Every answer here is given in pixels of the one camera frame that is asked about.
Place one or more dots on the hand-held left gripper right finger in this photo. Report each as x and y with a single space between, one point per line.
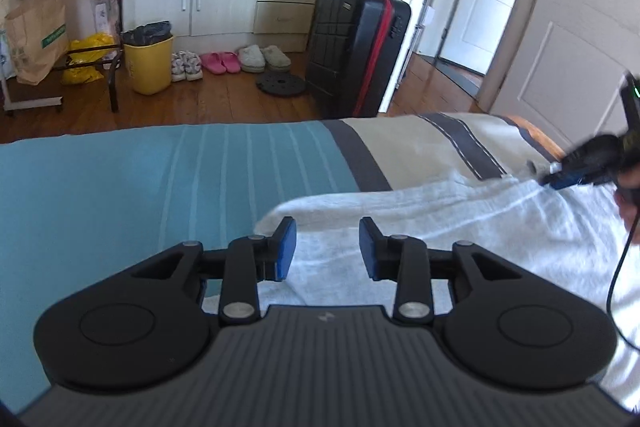
370 249

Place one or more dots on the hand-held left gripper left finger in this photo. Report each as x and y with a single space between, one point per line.
285 249

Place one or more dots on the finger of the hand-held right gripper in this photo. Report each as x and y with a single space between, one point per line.
567 182
592 154

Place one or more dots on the white towel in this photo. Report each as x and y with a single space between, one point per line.
475 227

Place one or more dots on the person's right hand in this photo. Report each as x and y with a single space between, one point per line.
626 213

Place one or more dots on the white panel door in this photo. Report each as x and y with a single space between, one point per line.
575 32

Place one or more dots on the black weight plate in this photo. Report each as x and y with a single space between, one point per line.
280 84

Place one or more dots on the striped bed sheet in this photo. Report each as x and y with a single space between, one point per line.
125 187

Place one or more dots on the beige fuzzy slipper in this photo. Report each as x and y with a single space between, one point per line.
251 59
276 58

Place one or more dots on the pink slipper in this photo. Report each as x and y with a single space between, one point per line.
212 63
231 62

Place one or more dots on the black suitcase with red stripe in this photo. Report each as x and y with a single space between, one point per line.
350 52

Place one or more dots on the white sneaker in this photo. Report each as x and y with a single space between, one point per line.
178 68
194 66

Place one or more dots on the yellow trash bin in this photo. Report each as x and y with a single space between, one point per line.
149 67

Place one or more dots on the black bin liner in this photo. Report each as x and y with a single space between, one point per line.
146 32

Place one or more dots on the yellow plastic bag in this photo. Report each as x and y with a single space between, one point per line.
87 57

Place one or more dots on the white-legged rolling table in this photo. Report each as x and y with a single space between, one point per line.
30 102

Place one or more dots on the white plastic bag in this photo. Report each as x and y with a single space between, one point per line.
106 12

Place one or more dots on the brown paper bag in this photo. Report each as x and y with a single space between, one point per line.
37 37

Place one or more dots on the black metal chair frame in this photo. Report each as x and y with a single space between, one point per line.
114 82

